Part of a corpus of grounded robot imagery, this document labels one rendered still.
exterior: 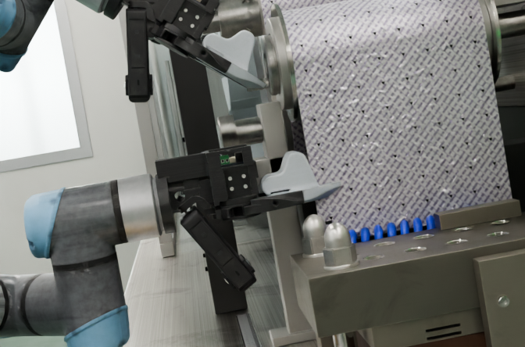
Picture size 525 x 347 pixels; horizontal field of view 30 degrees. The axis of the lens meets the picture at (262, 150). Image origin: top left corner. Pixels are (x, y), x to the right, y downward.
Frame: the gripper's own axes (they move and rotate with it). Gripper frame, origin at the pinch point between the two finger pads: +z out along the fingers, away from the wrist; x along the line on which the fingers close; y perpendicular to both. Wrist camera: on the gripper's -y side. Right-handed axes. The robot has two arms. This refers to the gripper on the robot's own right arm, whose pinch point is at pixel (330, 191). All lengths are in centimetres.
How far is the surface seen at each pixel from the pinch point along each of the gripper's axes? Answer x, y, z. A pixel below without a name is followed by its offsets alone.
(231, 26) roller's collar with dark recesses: 28.1, 23.2, -6.3
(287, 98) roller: 2.2, 11.7, -3.0
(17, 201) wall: 556, -28, -134
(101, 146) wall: 556, -1, -72
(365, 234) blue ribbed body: -3.6, -5.3, 2.7
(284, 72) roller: 0.4, 14.8, -2.9
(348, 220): -0.2, -3.8, 1.5
